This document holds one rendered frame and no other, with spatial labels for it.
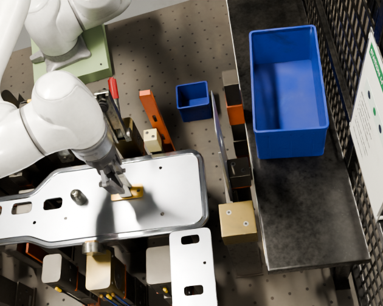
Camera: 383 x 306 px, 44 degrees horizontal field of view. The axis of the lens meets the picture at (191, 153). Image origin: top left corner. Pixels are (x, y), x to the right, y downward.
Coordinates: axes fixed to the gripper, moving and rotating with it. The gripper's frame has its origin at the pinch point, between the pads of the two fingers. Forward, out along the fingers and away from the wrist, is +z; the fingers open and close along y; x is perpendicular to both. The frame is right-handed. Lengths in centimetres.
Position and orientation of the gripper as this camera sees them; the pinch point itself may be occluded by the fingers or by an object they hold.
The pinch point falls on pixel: (122, 185)
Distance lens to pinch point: 119.2
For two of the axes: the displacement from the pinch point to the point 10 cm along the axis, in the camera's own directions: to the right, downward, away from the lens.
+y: 0.7, 8.6, -5.0
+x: 9.8, -1.4, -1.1
